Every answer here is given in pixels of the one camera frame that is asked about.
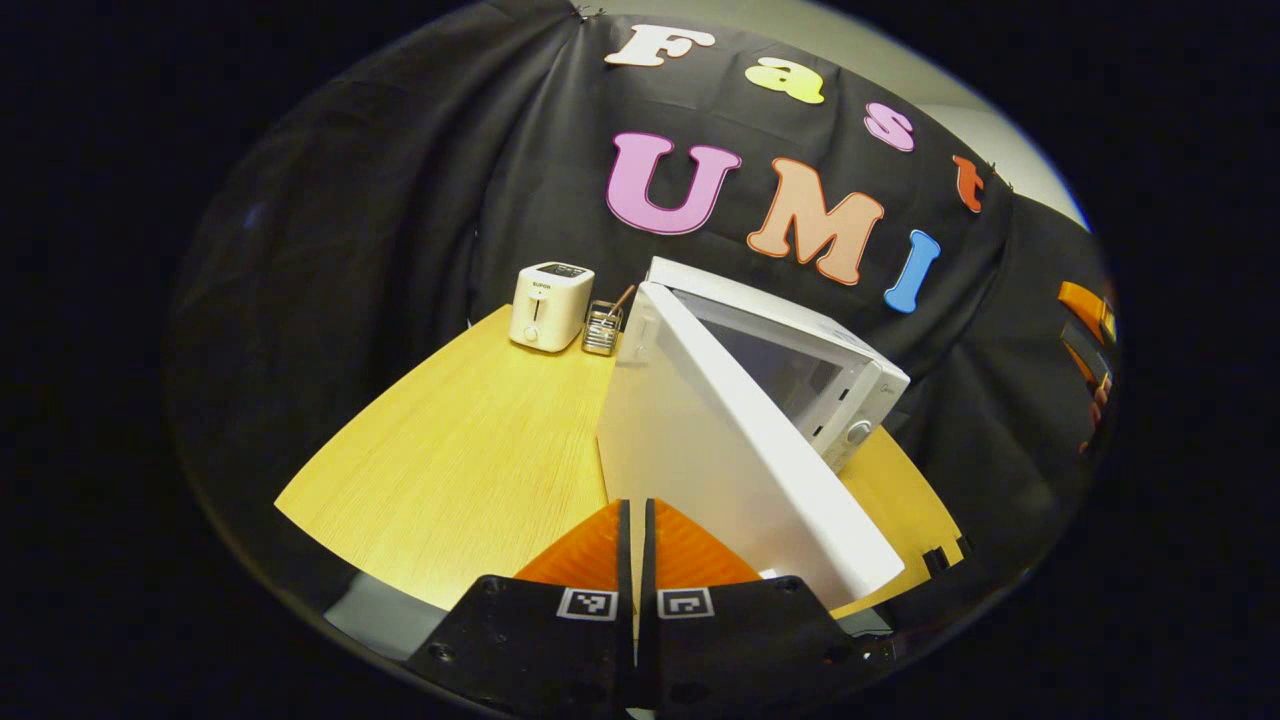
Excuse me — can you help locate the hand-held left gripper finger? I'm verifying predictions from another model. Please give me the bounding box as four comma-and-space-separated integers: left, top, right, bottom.
638, 498, 896, 713
405, 500, 637, 716

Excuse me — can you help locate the white microwave oven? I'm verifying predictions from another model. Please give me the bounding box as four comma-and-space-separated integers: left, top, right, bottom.
597, 256, 911, 611

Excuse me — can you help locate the white toaster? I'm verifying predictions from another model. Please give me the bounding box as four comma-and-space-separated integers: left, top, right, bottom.
509, 262, 595, 353

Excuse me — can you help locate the black backdrop cloth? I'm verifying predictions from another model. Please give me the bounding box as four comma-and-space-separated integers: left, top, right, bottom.
165, 0, 1116, 621

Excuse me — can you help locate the metal wire utensil holder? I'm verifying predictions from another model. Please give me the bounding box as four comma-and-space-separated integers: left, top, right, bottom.
582, 300, 624, 357

